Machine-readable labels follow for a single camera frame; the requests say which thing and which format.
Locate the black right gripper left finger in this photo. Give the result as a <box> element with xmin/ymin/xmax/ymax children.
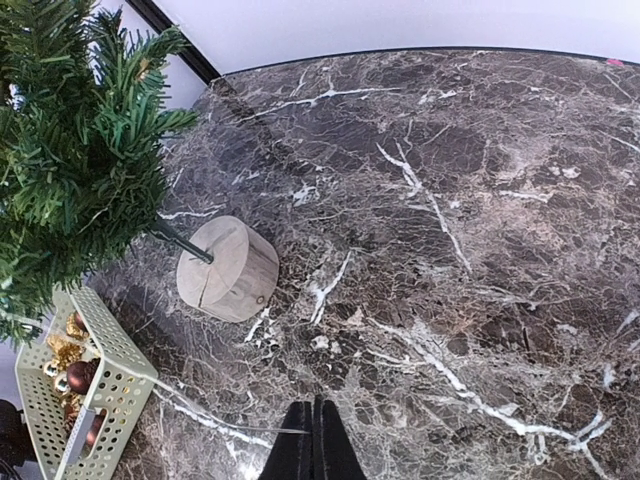
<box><xmin>258</xmin><ymin>401</ymin><xmax>313</xmax><ymax>480</ymax></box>

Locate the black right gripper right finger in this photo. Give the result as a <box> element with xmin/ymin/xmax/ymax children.
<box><xmin>313</xmin><ymin>398</ymin><xmax>366</xmax><ymax>480</ymax></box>

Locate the brown bauble ornament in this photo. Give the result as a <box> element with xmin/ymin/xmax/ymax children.
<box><xmin>85</xmin><ymin>415</ymin><xmax>105</xmax><ymax>448</ymax></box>
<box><xmin>66</xmin><ymin>361</ymin><xmax>97</xmax><ymax>395</ymax></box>
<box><xmin>74</xmin><ymin>312</ymin><xmax>87</xmax><ymax>332</ymax></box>

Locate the small green christmas tree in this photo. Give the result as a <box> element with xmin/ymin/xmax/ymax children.
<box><xmin>1</xmin><ymin>1</ymin><xmax>214</xmax><ymax>348</ymax></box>

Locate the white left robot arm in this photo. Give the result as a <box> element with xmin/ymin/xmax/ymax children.
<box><xmin>0</xmin><ymin>399</ymin><xmax>37</xmax><ymax>467</ymax></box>

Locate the green plastic basket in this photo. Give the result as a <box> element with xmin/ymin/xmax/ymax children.
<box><xmin>15</xmin><ymin>287</ymin><xmax>158</xmax><ymax>479</ymax></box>

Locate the left black frame post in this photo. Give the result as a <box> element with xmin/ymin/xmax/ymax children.
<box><xmin>124</xmin><ymin>0</ymin><xmax>224</xmax><ymax>81</ymax></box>

